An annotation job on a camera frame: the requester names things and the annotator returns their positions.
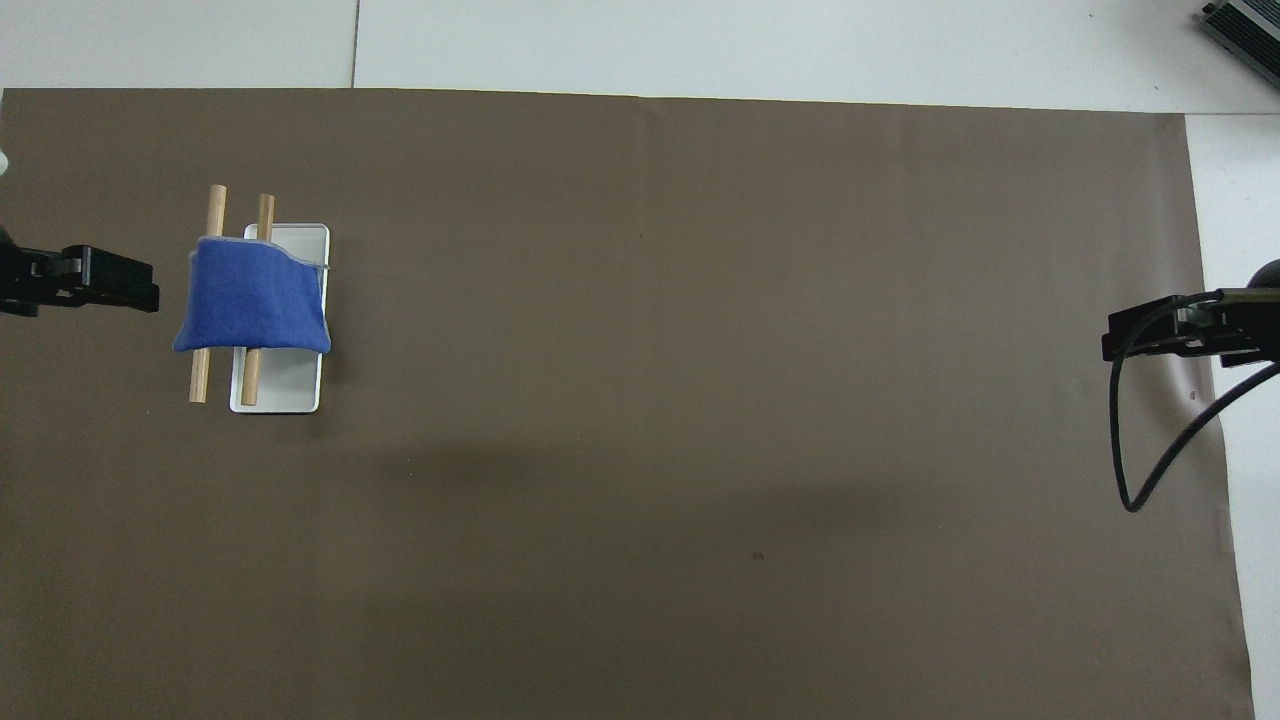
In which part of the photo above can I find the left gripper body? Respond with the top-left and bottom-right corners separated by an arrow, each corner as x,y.
0,226 -> 63,319

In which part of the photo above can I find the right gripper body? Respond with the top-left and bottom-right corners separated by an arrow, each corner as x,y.
1214,258 -> 1280,369

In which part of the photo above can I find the wooden rack bar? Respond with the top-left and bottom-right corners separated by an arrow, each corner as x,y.
189,185 -> 228,405
240,194 -> 276,407

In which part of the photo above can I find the blue fabric pouch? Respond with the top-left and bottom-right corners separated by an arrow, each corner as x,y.
172,236 -> 332,355

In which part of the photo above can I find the white rack base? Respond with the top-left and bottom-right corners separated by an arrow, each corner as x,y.
229,223 -> 331,415

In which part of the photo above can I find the grey metal box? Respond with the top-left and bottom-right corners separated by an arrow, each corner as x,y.
1199,0 -> 1280,64

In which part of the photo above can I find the black cable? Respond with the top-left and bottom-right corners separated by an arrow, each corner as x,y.
1109,290 -> 1280,514

